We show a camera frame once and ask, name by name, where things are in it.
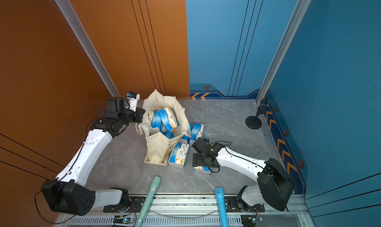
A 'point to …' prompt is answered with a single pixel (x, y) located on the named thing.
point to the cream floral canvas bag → (158, 145)
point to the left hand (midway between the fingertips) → (145, 108)
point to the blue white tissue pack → (169, 134)
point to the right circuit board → (250, 220)
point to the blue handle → (220, 195)
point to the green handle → (155, 185)
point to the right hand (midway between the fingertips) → (201, 163)
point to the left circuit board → (123, 219)
